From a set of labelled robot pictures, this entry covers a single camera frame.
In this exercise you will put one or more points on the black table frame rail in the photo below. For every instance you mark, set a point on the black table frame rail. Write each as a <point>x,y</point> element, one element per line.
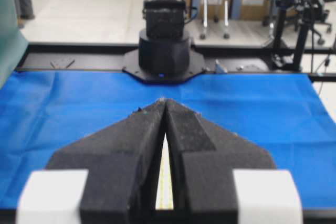
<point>109,58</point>

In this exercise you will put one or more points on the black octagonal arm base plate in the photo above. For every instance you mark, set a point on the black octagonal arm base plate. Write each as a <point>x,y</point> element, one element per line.
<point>160,70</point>

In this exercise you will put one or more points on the black camera stand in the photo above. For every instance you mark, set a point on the black camera stand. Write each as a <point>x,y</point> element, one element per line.
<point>287,46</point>

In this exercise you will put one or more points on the yellow checked towel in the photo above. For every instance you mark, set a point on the yellow checked towel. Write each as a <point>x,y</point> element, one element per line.
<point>164,194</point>

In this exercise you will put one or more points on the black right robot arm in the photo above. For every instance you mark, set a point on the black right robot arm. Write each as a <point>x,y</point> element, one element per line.
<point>164,33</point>

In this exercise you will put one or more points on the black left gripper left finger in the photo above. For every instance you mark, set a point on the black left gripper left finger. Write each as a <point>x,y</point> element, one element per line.
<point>100,178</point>

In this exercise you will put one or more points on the blue table cloth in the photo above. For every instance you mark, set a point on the blue table cloth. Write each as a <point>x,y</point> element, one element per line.
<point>44,110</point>

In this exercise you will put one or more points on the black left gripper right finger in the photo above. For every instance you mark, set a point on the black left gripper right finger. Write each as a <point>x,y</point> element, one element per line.
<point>219,177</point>

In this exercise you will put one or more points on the black office chair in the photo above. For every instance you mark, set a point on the black office chair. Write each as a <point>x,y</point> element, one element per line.
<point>321,17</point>

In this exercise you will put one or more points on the green curtain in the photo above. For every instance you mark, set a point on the green curtain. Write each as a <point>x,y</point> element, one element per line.
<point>13,43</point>

